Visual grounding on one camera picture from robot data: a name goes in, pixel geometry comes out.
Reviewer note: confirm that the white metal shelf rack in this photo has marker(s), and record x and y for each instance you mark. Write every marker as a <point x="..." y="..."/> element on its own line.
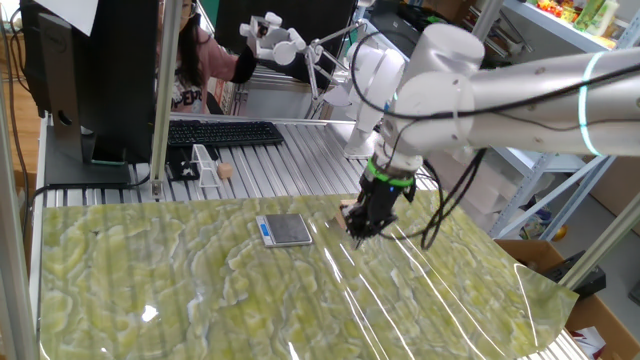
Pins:
<point x="560" y="27"/>

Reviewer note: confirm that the black Dell monitor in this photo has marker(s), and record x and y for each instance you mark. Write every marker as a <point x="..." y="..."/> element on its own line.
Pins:
<point x="115" y="75"/>

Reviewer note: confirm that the silver digital pocket scale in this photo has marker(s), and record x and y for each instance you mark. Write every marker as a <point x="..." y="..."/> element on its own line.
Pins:
<point x="287" y="229"/>

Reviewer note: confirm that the black equipment case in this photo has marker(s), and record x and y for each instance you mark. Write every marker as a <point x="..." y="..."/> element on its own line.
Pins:
<point x="400" y="15"/>

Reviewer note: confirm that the red white packet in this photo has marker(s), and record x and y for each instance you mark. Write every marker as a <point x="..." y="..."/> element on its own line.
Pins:
<point x="590" y="340"/>

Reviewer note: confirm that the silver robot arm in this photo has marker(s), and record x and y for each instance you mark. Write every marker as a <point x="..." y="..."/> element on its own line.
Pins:
<point x="525" y="105"/>

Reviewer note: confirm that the black electronic box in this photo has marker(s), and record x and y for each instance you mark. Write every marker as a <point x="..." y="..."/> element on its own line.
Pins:
<point x="585" y="282"/>

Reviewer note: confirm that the green drink carton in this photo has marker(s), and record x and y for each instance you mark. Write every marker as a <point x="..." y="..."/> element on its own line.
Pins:
<point x="590" y="12"/>

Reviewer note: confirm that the colourful plastic bag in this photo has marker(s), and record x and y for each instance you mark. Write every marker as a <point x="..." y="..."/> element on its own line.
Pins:
<point x="535" y="225"/>

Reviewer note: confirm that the small white paper note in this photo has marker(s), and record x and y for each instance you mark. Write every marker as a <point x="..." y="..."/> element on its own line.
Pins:
<point x="70" y="12"/>

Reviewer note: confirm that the orange ball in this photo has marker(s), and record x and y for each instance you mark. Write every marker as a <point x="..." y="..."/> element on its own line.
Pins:
<point x="561" y="233"/>

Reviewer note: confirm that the aluminium frame post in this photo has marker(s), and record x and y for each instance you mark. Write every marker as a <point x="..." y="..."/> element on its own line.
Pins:
<point x="600" y="245"/>
<point x="167" y="75"/>
<point x="12" y="250"/>

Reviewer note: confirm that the red snack packets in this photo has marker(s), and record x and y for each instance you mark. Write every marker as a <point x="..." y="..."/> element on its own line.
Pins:
<point x="550" y="6"/>

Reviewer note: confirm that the black keyboard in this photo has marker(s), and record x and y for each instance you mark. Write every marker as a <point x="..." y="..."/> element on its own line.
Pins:
<point x="225" y="133"/>

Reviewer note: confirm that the pale green bottle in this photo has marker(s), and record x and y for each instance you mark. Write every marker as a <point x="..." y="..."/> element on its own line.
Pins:
<point x="607" y="17"/>

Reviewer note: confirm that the white foam blocks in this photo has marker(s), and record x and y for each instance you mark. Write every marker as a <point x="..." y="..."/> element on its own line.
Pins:
<point x="495" y="200"/>

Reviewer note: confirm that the green marble pattern mat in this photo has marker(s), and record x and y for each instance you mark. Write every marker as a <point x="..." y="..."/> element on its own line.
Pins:
<point x="250" y="300"/>

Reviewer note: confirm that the small wooden bead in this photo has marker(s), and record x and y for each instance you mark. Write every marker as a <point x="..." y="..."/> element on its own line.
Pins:
<point x="225" y="171"/>

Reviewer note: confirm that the brown cardboard box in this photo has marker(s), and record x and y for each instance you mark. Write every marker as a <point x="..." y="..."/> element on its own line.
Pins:
<point x="600" y="320"/>

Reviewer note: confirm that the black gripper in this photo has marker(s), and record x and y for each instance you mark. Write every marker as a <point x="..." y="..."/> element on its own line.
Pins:
<point x="382" y="197"/>

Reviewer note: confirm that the person in pink top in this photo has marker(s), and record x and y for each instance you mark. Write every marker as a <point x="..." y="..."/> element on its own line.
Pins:
<point x="207" y="60"/>

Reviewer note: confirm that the wooden cube block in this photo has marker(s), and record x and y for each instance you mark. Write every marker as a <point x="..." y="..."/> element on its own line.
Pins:
<point x="341" y="217"/>

